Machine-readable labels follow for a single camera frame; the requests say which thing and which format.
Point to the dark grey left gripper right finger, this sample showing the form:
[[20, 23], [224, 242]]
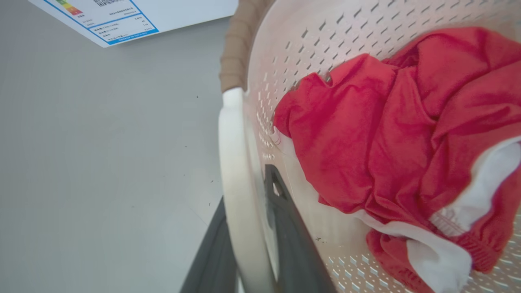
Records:
[[295, 252]]

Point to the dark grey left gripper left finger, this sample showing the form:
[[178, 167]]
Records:
[[213, 260]]

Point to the white perforated plastic laundry basket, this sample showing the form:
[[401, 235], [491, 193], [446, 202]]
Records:
[[240, 171]]

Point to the red and white garment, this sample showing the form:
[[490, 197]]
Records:
[[382, 142]]

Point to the white washing machine with label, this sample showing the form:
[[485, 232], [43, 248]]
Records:
[[134, 16]]

